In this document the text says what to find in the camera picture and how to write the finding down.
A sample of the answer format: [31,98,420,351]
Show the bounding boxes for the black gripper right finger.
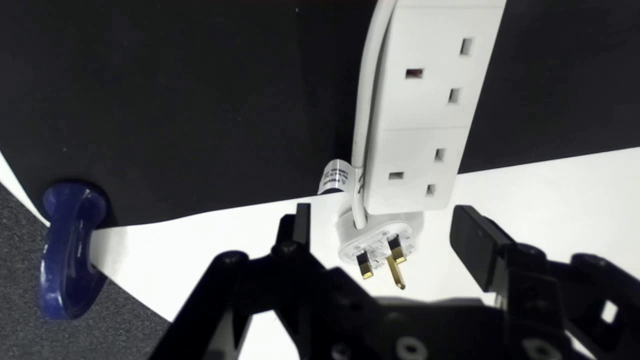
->
[449,205,517,296]

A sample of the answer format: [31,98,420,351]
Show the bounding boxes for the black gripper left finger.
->
[269,203,314,264]

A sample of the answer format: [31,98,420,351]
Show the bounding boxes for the white extension cable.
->
[317,0,510,292]

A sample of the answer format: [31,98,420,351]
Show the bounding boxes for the black mat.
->
[0,0,640,228]

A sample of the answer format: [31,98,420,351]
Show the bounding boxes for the blue clamp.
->
[35,176,112,323]

